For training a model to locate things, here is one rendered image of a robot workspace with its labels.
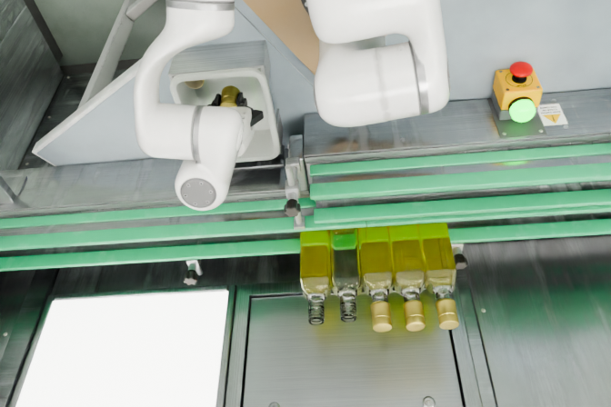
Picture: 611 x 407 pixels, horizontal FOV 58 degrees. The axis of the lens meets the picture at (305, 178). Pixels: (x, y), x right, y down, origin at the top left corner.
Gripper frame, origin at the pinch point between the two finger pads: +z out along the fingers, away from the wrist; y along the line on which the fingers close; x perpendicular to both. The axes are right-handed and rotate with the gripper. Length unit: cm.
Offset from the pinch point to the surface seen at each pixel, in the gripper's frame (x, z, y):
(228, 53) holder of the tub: 8.3, 4.0, 0.7
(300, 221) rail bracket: -22.8, -6.1, 11.0
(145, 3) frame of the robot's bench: 4, 66, -34
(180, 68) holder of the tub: 7.3, 0.8, -7.7
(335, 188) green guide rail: -14.9, -7.1, 18.2
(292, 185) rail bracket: -12.6, -8.9, 10.6
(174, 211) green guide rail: -23.3, 0.5, -15.7
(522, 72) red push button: 1, 4, 53
